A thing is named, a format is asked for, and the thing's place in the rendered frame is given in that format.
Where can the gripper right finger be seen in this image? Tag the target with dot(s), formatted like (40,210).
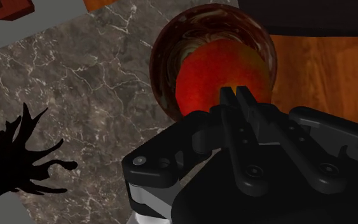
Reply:
(318,161)

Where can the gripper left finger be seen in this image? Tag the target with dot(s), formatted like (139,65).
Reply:
(166,155)

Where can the red apple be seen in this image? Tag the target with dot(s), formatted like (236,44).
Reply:
(216,68)

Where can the brown marbled bowl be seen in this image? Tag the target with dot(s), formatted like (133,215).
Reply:
(171,49)

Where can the black branching figure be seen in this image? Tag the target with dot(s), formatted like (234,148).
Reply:
(8,161)

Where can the red-brown wooden block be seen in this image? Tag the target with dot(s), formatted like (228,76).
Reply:
(11,7)

